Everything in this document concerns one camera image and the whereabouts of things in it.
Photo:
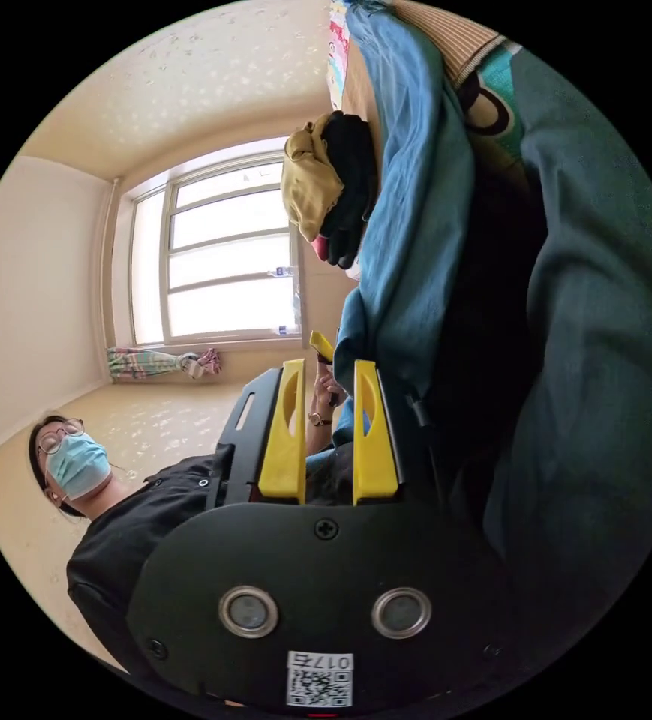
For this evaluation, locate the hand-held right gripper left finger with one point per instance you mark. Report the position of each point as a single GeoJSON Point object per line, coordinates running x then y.
{"type": "Point", "coordinates": [286, 444]}

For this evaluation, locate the blue jeans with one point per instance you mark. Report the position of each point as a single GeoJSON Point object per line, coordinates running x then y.
{"type": "Point", "coordinates": [415, 197]}

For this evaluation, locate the window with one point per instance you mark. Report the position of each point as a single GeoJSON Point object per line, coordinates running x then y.
{"type": "Point", "coordinates": [219, 253]}

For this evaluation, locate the pile of clothes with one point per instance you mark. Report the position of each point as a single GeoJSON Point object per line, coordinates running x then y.
{"type": "Point", "coordinates": [331, 191]}

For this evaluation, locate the person's left hand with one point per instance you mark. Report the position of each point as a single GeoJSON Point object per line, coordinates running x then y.
{"type": "Point", "coordinates": [324, 392]}

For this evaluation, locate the checked curtain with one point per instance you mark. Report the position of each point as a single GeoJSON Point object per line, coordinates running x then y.
{"type": "Point", "coordinates": [154, 363]}

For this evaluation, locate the person's left forearm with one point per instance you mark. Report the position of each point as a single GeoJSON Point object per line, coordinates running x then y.
{"type": "Point", "coordinates": [317, 436]}

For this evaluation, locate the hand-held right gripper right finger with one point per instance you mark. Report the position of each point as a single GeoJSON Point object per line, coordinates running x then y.
{"type": "Point", "coordinates": [375, 450]}

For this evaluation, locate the person's body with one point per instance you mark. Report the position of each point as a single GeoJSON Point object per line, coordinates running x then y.
{"type": "Point", "coordinates": [134, 523]}

